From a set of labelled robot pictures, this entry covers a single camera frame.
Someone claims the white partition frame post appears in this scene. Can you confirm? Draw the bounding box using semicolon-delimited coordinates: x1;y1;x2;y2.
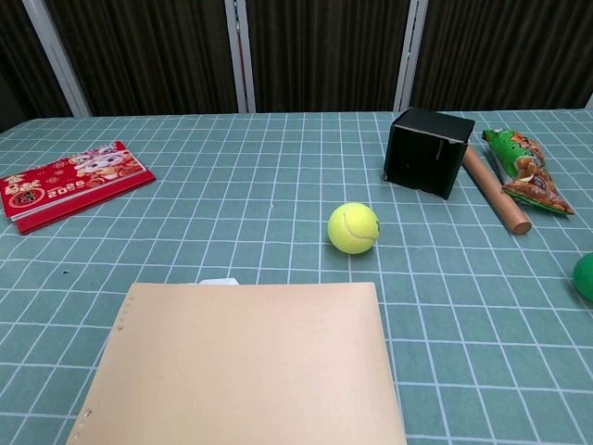
223;0;258;114
21;0;93;118
393;0;430;112

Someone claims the wooden rolling pin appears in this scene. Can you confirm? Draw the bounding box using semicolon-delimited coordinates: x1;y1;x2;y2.
462;146;533;237

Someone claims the yellow tennis ball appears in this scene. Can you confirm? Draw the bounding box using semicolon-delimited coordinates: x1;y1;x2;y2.
327;201;381;255

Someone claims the green checkered tablecloth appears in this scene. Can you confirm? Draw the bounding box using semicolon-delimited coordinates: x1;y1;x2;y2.
0;108;593;445

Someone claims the green snack bag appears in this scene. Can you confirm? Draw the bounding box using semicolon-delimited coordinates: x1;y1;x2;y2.
481;128;575;217

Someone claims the red desk calendar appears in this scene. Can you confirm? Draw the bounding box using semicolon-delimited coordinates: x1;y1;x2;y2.
0;140;157;236

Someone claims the green ball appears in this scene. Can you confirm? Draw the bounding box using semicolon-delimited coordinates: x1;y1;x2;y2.
573;252;593;300

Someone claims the black cardboard box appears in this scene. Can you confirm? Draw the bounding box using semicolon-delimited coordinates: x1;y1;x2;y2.
383;107;477;201

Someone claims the beige notebook cover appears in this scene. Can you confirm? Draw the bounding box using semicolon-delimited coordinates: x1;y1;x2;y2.
64;282;408;445

